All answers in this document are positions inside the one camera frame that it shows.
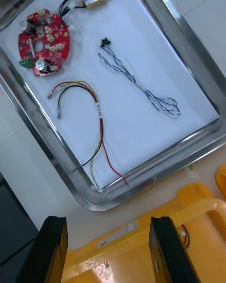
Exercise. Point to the round red circuit board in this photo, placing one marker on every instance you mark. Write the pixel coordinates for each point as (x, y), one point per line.
(24, 40)

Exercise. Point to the steel tray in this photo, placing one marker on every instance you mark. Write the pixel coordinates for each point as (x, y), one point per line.
(200, 59)

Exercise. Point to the yellow-orange plastic bin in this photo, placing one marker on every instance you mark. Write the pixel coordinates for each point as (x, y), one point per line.
(131, 252)
(222, 179)

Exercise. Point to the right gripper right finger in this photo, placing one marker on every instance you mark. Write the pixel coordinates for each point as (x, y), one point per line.
(169, 252)

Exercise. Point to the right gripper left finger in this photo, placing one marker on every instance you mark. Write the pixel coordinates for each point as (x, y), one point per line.
(47, 252)

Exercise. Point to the white paper sheet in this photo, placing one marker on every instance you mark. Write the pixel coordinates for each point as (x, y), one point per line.
(141, 40)

